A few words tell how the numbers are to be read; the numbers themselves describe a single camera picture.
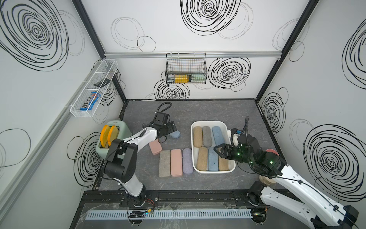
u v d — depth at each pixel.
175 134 0.95
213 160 0.85
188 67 0.99
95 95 0.70
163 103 0.74
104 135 0.74
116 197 0.72
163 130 0.83
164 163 0.83
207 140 0.92
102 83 0.76
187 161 0.83
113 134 0.74
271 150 0.81
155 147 0.91
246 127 0.51
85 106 0.69
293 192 0.45
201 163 0.82
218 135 0.95
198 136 0.94
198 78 0.87
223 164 0.83
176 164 0.85
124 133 0.82
